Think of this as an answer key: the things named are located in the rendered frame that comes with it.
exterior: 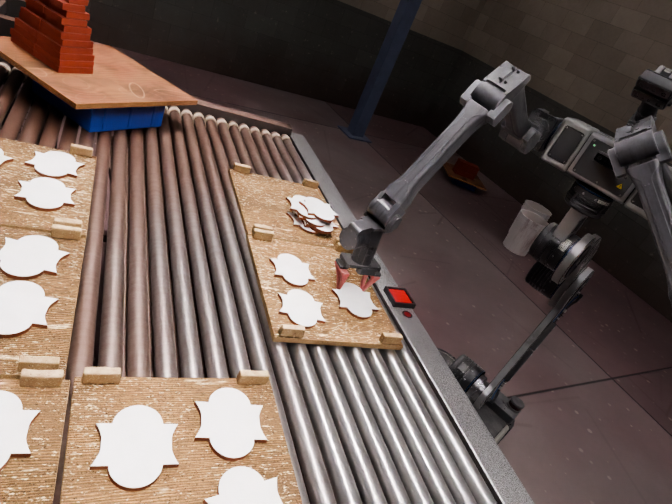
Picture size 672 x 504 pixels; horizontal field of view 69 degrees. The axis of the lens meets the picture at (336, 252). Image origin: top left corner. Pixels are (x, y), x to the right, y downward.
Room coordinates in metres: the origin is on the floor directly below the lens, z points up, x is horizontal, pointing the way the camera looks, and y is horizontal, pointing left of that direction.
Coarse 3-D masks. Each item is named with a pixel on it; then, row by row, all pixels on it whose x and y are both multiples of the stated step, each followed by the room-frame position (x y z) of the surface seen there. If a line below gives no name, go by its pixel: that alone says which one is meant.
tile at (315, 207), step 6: (306, 198) 1.48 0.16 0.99; (312, 198) 1.50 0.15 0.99; (306, 204) 1.44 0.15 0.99; (312, 204) 1.46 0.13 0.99; (318, 204) 1.48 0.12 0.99; (324, 204) 1.50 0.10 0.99; (312, 210) 1.41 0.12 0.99; (318, 210) 1.43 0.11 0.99; (324, 210) 1.45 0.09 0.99; (330, 210) 1.47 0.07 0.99; (318, 216) 1.39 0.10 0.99; (324, 216) 1.41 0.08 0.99; (330, 216) 1.43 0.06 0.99; (336, 216) 1.46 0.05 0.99
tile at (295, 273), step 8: (280, 256) 1.16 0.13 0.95; (288, 256) 1.18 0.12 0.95; (272, 264) 1.12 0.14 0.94; (280, 264) 1.12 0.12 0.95; (288, 264) 1.14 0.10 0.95; (296, 264) 1.16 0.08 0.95; (304, 264) 1.17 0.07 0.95; (280, 272) 1.09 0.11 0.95; (288, 272) 1.10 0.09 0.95; (296, 272) 1.12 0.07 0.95; (304, 272) 1.14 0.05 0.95; (288, 280) 1.07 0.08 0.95; (296, 280) 1.08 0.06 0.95; (304, 280) 1.10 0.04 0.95; (312, 280) 1.12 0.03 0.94
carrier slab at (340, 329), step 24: (264, 240) 1.22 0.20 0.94; (264, 264) 1.10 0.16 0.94; (312, 264) 1.21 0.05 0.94; (264, 288) 1.00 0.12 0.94; (288, 288) 1.05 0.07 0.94; (312, 288) 1.09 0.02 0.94; (336, 288) 1.14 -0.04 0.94; (336, 312) 1.04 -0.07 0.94; (384, 312) 1.14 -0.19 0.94; (288, 336) 0.88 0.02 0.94; (312, 336) 0.91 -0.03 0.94; (336, 336) 0.95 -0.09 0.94; (360, 336) 0.99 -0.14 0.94
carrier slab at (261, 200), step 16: (240, 176) 1.54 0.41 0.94; (256, 176) 1.60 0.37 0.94; (240, 192) 1.43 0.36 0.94; (256, 192) 1.48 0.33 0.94; (272, 192) 1.53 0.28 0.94; (288, 192) 1.59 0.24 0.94; (304, 192) 1.65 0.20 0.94; (320, 192) 1.71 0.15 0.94; (240, 208) 1.34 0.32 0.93; (256, 208) 1.38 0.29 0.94; (272, 208) 1.42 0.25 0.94; (288, 208) 1.47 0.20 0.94; (272, 224) 1.32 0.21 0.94; (288, 224) 1.37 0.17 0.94; (336, 224) 1.51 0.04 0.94; (288, 240) 1.28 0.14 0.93; (304, 240) 1.32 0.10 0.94; (320, 240) 1.36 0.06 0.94
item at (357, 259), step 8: (360, 248) 1.14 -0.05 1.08; (376, 248) 1.16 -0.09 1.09; (344, 256) 1.15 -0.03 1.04; (352, 256) 1.15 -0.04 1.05; (360, 256) 1.14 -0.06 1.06; (368, 256) 1.14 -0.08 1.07; (344, 264) 1.12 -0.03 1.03; (352, 264) 1.12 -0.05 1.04; (360, 264) 1.13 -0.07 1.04; (368, 264) 1.14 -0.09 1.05; (376, 264) 1.17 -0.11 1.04
